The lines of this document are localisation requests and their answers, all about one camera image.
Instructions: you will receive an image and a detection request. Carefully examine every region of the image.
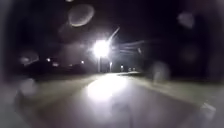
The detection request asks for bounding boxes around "grey paved path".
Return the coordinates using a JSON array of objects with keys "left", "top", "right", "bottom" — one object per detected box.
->
[{"left": 36, "top": 72, "right": 224, "bottom": 128}]

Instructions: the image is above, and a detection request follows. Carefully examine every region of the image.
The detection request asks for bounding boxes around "dark grass verge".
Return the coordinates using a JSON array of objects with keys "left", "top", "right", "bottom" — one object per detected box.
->
[
  {"left": 13, "top": 73, "right": 104, "bottom": 111},
  {"left": 128, "top": 73, "right": 224, "bottom": 107}
]

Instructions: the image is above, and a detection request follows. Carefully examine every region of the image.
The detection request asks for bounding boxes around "street lamp pole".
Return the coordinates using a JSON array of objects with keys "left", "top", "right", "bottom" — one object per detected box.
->
[{"left": 93, "top": 40, "right": 110, "bottom": 74}]

